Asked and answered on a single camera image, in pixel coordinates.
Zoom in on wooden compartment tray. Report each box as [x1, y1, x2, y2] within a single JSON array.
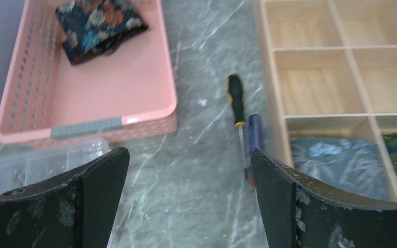
[[253, 1, 397, 202]]

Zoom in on black floral tie in basket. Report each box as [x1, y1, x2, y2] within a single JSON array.
[[55, 0, 149, 65]]

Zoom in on pink plastic basket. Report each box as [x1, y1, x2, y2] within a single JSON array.
[[0, 1, 177, 147]]

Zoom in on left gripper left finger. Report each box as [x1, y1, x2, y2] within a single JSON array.
[[0, 147, 130, 247]]

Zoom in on clear plastic screw box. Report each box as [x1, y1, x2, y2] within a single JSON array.
[[0, 138, 110, 195]]

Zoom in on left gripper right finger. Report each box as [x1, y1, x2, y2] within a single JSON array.
[[251, 150, 397, 247]]

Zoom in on blue red screwdriver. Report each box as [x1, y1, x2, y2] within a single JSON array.
[[246, 114, 264, 240]]

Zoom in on blue grey rolled tie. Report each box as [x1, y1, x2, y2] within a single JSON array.
[[291, 137, 389, 200]]

